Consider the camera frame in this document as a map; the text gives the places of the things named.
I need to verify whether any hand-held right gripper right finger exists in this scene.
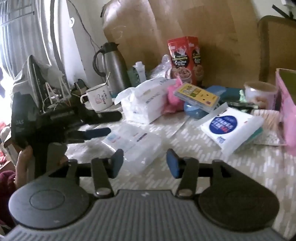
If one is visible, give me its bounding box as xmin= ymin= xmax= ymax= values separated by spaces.
xmin=166 ymin=148 xmax=234 ymax=198

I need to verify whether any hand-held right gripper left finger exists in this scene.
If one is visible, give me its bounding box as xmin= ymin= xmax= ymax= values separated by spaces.
xmin=50 ymin=148 xmax=125 ymax=198

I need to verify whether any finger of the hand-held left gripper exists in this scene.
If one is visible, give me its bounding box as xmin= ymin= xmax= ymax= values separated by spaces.
xmin=67 ymin=127 xmax=112 ymax=142
xmin=81 ymin=111 xmax=122 ymax=124

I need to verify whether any light blue bottle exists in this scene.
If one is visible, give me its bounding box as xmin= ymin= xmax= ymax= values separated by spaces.
xmin=184 ymin=85 xmax=228 ymax=120

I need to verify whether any pink cardboard box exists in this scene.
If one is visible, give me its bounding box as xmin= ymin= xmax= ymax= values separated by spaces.
xmin=275 ymin=68 xmax=296 ymax=147

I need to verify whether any person's left hand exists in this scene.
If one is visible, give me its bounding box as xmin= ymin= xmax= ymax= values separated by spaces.
xmin=14 ymin=146 xmax=35 ymax=189

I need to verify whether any white enamel mug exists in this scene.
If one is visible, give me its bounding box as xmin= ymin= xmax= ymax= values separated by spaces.
xmin=80 ymin=84 xmax=114 ymax=112

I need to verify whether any clear plastic packet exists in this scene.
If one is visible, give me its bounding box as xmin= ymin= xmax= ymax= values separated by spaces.
xmin=102 ymin=123 xmax=162 ymax=175

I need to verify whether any patterned beige tablecloth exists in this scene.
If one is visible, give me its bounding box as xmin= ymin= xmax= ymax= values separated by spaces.
xmin=67 ymin=102 xmax=296 ymax=239

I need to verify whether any metal spoon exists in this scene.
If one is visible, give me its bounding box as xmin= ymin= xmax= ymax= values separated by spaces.
xmin=102 ymin=72 xmax=111 ymax=88

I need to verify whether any white plastic bag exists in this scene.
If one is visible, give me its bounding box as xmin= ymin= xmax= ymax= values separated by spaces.
xmin=114 ymin=77 xmax=178 ymax=124

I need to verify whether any steel thermos jug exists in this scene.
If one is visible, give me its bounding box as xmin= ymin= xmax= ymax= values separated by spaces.
xmin=93 ymin=42 xmax=131 ymax=93

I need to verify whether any black clothes iron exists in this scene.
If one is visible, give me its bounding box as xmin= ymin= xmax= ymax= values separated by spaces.
xmin=13 ymin=55 xmax=50 ymax=113

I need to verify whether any green and white carton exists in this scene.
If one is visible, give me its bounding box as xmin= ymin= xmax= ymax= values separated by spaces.
xmin=128 ymin=61 xmax=147 ymax=87

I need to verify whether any pink fluffy pouf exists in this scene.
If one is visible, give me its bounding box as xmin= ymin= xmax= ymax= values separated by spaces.
xmin=165 ymin=77 xmax=186 ymax=115

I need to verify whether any white wipes packet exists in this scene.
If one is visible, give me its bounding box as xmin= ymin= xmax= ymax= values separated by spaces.
xmin=200 ymin=108 xmax=264 ymax=156

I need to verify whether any yellow card pack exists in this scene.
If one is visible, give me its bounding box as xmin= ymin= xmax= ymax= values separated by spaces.
xmin=173 ymin=83 xmax=221 ymax=111

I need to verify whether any clear plastic bag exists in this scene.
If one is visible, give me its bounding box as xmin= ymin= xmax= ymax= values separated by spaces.
xmin=148 ymin=54 xmax=173 ymax=80

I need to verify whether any teal cloth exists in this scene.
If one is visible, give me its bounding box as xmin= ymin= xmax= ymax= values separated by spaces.
xmin=220 ymin=87 xmax=246 ymax=103

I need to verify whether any dark crumpled wrapper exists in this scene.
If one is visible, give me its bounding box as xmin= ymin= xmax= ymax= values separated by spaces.
xmin=228 ymin=102 xmax=260 ymax=111

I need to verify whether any grey curtain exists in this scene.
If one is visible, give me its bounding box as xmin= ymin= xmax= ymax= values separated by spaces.
xmin=0 ymin=0 xmax=70 ymax=90

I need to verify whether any red snack pouch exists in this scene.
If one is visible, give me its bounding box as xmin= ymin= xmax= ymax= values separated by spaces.
xmin=167 ymin=36 xmax=205 ymax=86

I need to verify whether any brown cardboard sheet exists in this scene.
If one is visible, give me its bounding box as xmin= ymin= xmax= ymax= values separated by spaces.
xmin=101 ymin=0 xmax=262 ymax=90

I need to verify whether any clear plastic cup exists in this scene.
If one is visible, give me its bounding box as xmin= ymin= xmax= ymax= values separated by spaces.
xmin=244 ymin=81 xmax=278 ymax=110

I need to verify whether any brown tray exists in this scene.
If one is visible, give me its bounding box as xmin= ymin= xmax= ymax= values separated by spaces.
xmin=257 ymin=15 xmax=296 ymax=84

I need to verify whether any white wire rack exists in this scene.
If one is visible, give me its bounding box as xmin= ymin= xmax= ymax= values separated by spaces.
xmin=44 ymin=75 xmax=73 ymax=107

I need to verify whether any black wall cable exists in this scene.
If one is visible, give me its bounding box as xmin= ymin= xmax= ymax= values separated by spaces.
xmin=67 ymin=0 xmax=102 ymax=61

